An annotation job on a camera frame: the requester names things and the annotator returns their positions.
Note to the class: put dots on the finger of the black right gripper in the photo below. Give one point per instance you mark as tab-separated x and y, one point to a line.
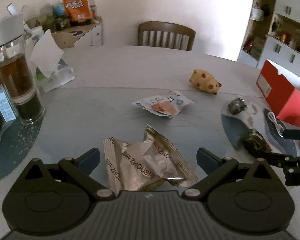
278	159
293	134

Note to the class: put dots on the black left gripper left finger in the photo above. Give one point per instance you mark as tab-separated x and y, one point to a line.
47	199

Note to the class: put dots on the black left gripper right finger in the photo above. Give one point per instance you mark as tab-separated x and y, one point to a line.
244	198

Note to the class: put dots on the black snack packet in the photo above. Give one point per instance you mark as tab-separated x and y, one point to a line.
255	143

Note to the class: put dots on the small dark clear bag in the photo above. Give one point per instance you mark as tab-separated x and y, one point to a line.
236	106

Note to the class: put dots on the silver foil bag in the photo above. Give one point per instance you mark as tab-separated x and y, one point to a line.
146	165

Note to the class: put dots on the yellow spotted pig toy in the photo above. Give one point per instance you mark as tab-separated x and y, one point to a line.
204	81

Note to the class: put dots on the red cardboard shoe box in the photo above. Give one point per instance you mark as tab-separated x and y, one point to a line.
281	90

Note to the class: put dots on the patterned table mat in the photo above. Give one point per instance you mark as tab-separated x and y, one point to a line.
77	119

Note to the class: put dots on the small blue white box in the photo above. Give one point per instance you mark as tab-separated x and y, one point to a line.
5	108

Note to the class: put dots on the pink white snack packet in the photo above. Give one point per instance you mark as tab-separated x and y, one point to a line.
168	105

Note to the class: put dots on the white tissue pack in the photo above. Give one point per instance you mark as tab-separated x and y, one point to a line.
50	71

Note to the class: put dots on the hanging tote bag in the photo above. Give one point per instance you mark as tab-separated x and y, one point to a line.
257	14

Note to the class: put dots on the glass tea bottle white lid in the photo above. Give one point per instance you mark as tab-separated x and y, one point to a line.
15	74

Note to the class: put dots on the white sideboard cabinet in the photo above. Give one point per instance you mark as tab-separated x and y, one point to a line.
80	36

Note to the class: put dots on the wooden chair far side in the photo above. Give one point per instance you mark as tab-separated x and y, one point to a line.
165	35

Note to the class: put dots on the orange snack bag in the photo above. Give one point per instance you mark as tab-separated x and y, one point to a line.
77	11

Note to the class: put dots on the white wall cabinet unit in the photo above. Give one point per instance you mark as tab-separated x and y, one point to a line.
276	38

